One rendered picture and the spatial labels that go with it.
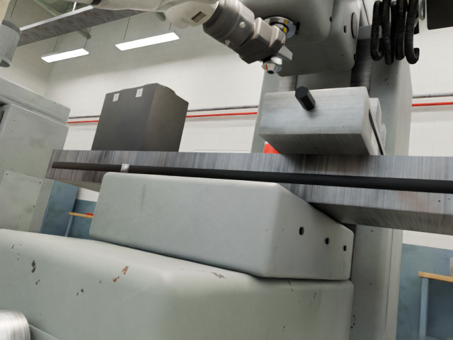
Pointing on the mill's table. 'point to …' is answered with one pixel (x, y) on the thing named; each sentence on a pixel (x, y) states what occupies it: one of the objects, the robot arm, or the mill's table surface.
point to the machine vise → (323, 123)
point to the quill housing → (298, 7)
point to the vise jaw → (377, 110)
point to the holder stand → (141, 120)
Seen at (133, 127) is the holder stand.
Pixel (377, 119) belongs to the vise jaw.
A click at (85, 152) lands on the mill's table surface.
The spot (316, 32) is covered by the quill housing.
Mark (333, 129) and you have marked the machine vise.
